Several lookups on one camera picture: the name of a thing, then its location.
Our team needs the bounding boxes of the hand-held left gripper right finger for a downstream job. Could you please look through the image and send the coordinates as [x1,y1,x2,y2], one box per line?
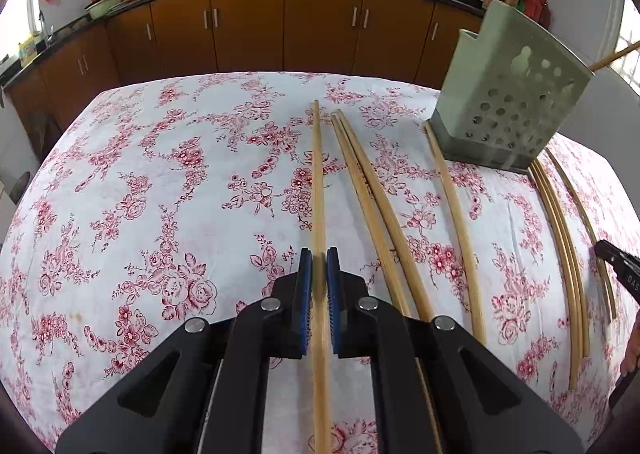
[326,247,586,454]

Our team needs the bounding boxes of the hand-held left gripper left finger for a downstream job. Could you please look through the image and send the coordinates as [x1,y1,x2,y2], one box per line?
[55,248,313,454]

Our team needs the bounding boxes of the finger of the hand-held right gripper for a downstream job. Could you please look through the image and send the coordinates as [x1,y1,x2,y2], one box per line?
[594,239,627,276]

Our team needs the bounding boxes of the green perforated chopstick holder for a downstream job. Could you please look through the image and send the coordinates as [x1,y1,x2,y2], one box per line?
[424,0,596,174]

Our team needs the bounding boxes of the person's right hand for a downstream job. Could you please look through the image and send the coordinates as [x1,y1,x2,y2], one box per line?
[620,317,640,378]

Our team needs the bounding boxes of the red floral tablecloth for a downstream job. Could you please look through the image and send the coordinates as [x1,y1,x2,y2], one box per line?
[0,71,640,454]

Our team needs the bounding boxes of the white framed window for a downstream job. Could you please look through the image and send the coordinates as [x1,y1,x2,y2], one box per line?
[617,0,640,91]

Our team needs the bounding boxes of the brown lower kitchen cabinets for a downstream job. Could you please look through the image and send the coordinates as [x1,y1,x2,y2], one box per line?
[4,0,484,136]

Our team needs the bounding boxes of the green basin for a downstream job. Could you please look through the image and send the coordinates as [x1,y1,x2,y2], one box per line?
[84,0,129,20]

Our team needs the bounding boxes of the yellow bottle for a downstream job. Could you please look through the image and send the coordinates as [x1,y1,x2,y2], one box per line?
[17,36,39,66]

